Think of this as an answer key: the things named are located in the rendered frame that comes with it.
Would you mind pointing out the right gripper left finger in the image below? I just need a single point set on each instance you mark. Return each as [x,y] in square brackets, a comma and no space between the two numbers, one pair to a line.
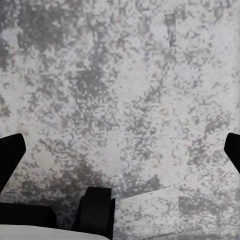
[12,150]

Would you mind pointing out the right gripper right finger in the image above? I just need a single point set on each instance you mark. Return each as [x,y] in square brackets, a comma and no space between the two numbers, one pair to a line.
[232,149]

